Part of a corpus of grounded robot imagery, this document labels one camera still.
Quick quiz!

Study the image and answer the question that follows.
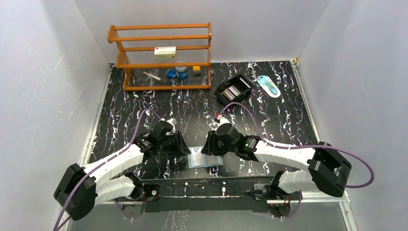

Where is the mint green card holder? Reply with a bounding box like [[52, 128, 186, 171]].
[[187, 146, 223, 169]]

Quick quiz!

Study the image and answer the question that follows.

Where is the blue white credit card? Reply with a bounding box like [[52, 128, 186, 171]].
[[188, 146, 209, 169]]

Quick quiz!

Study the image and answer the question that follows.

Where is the black card storage box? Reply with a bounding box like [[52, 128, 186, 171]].
[[214, 74, 255, 106]]

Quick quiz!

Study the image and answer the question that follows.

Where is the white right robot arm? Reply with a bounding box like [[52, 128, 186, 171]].
[[201, 123, 352, 200]]

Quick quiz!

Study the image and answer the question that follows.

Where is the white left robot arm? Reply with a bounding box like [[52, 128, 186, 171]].
[[53, 118, 190, 220]]

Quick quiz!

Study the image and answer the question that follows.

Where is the stack of cards in box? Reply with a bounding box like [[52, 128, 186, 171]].
[[221, 77, 252, 102]]

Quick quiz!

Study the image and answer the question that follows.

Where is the red white pen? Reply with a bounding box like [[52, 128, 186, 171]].
[[143, 72, 162, 81]]

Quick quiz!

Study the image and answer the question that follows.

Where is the blue square lid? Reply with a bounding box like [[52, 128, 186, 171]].
[[166, 69, 177, 79]]

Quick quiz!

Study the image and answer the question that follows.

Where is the blue white packaged tool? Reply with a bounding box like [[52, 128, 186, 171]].
[[257, 75, 281, 98]]

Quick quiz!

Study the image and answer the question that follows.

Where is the blue round jar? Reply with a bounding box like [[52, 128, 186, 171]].
[[175, 66, 188, 78]]

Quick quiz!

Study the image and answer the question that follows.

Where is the yellow black sponge block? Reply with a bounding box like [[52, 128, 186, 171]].
[[192, 65, 201, 76]]

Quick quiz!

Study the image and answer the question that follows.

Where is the orange wooden shelf rack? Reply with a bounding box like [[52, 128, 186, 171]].
[[107, 22, 212, 91]]

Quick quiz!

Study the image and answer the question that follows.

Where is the white medicine box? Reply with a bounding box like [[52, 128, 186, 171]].
[[154, 46, 177, 59]]

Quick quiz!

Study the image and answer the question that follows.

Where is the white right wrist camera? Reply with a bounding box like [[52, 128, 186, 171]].
[[215, 115, 230, 126]]

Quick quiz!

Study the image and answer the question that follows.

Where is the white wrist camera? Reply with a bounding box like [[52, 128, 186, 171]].
[[215, 115, 230, 126], [162, 118, 178, 131]]

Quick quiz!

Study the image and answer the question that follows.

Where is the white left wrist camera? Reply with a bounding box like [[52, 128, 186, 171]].
[[162, 118, 178, 131]]

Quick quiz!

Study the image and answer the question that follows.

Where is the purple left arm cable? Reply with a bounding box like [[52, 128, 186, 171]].
[[52, 108, 163, 231]]

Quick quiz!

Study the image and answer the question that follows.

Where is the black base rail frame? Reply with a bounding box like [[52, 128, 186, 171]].
[[142, 176, 300, 215]]

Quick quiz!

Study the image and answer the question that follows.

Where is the silver aluminium rail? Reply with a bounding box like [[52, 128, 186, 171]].
[[302, 191, 350, 203]]

